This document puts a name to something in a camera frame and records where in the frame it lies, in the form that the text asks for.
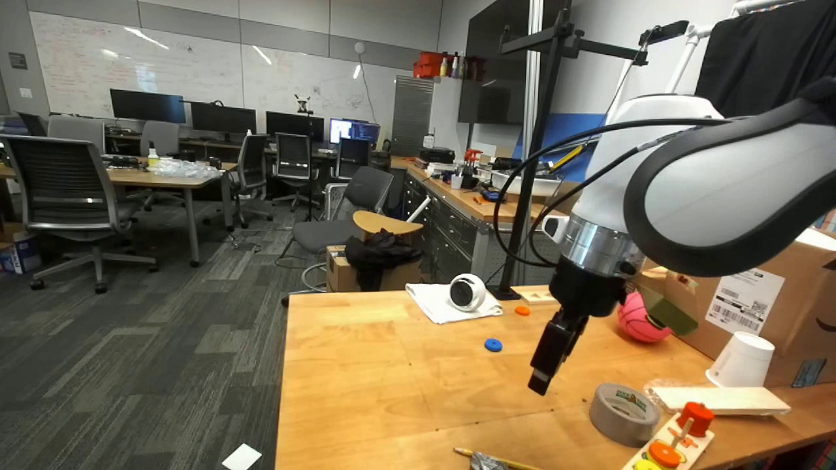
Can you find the blue board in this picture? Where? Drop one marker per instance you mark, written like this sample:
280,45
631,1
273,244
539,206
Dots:
571,131

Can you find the clear plastic bin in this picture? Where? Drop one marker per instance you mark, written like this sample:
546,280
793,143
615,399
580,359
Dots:
522,184

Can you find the wooden top workbench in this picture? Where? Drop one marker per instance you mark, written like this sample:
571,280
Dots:
470,210

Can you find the white stand pole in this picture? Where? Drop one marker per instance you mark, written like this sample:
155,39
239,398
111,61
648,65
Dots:
661,31
688,56

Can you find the wooden stool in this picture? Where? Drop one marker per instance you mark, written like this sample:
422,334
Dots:
383,222

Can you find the yellow pencil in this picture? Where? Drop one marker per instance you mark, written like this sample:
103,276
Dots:
466,451

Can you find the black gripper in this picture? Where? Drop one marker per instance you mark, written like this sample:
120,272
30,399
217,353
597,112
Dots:
588,292

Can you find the grey duct tape roll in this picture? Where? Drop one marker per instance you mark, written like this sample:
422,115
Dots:
610,420

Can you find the red cylinder toy piece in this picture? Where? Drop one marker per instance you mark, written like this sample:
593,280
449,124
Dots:
696,417

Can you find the dark grey office chair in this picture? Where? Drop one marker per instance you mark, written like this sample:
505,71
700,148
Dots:
370,185

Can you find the white round device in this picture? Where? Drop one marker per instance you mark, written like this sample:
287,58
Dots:
466,292

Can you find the small grey object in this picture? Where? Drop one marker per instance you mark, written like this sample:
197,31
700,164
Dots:
487,463

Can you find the small cardboard box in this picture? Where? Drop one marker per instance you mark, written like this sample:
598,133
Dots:
341,269

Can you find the monitor with blue screen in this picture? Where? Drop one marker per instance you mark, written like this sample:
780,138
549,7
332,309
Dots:
353,131

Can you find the white paper sheet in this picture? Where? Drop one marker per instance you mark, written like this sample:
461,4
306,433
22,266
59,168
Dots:
432,303

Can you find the small orange disc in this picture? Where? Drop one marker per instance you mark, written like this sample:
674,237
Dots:
522,309

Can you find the grey cabinet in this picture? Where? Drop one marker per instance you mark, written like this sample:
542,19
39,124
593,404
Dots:
410,112

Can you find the pink basketball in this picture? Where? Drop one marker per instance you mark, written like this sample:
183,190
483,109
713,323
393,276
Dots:
641,323

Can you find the wooden office desk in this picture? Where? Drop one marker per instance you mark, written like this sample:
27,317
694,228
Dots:
165,178

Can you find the grey mesh office chair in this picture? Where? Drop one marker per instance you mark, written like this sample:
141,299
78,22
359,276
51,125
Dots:
61,184

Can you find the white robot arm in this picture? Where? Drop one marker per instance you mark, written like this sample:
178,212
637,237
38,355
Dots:
739,190

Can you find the black wall panel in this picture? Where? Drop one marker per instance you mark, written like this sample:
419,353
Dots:
491,69

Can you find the white paper scrap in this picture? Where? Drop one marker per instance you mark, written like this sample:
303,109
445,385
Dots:
242,458

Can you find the black bag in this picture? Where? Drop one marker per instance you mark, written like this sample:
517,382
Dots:
383,256

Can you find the large cardboard box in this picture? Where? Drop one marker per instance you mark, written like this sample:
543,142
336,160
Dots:
784,339

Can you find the small blue disc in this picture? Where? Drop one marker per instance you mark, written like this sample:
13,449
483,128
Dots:
491,346

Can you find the black camera stand pole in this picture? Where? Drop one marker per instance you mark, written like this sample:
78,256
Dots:
534,112

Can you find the white paper cup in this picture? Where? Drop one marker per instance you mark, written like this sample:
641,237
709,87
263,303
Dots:
739,361

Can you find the black cloth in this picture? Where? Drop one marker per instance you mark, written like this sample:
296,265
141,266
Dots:
765,53

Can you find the red shelf object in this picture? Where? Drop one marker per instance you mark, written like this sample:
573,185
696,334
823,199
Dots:
427,65

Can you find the black computer monitor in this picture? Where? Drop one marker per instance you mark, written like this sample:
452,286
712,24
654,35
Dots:
293,125
223,117
146,104

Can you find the wooden peg block strip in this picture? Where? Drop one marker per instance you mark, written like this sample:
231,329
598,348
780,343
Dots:
537,292

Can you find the black office chair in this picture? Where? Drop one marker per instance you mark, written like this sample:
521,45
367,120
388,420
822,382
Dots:
293,158
252,164

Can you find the white flat rectangular tray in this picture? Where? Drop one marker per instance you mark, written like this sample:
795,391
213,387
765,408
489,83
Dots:
720,399

